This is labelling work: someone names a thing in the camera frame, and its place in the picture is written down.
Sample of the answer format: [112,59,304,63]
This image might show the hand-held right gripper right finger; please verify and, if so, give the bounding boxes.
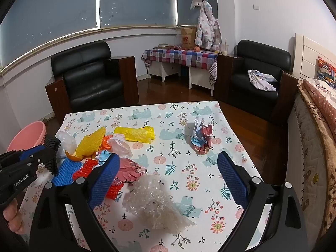
[217,151,309,252]

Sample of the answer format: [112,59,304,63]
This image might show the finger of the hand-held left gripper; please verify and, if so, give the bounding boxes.
[25,157,46,175]
[0,146,46,173]

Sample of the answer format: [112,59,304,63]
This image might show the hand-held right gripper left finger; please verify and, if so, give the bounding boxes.
[29,153,124,252]

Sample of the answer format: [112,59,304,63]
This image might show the pink plastic bucket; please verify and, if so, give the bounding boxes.
[7,121,47,153]

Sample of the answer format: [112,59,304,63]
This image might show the black honeycomb paper piece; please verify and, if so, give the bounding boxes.
[43,135,61,175]

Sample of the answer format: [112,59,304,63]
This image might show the red honeycomb paper piece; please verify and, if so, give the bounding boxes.
[73,159,124,200]

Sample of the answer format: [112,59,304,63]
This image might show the person's left hand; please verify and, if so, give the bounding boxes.
[3,198,25,233]

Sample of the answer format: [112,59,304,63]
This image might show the small crumpled printed paper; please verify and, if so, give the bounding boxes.
[95,150,112,166]

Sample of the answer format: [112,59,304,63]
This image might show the pink crumpled wrapper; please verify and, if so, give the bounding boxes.
[113,157,148,185]

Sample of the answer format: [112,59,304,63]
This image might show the blue honeycomb paper piece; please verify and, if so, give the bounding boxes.
[51,159,84,187]

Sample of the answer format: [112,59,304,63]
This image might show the clear plastic bag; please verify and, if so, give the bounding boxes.
[55,131,77,158]

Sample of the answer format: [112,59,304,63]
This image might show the orange peel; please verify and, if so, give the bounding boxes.
[64,151,85,162]

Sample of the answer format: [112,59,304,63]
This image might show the orange honeycomb paper piece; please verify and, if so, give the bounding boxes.
[102,135,116,153]

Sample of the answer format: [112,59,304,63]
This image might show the thin white plastic bag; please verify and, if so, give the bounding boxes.
[108,134,133,158]

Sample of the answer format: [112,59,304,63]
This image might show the yellow honeycomb paper piece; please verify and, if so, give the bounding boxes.
[76,127,107,158]

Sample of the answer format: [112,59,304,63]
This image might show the clear bubble wrap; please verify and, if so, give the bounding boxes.
[122,175,196,233]

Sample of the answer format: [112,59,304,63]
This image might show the large crumpled printed paper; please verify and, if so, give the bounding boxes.
[184,118,215,154]

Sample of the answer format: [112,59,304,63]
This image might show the yellow plastic bag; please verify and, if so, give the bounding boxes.
[114,126,155,144]

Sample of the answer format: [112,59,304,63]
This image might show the table with floral cloth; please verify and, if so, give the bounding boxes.
[20,101,272,252]

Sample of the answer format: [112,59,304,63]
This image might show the black leather armchair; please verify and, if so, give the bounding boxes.
[213,39,299,126]
[45,41,139,118]

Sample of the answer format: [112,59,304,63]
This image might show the crumpled printed cloth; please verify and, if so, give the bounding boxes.
[248,69,278,91]

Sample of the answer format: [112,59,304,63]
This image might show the white side cabinet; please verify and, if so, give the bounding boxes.
[188,66,215,97]

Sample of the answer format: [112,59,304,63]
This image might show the table with checkered cloth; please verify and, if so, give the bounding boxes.
[142,47,219,90]

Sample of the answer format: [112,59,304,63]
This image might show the white headboard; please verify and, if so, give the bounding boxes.
[292,33,322,80]

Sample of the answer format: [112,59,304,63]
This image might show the colourful pillow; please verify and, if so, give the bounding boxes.
[316,56,336,88]

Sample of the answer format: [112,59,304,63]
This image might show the wide window with grey blinds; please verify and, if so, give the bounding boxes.
[0,0,218,72]

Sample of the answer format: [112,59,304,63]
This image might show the brown paper bag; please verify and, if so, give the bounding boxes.
[180,27,197,49]

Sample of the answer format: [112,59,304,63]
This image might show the hanging floral clothes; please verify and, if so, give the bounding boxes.
[194,1,222,50]

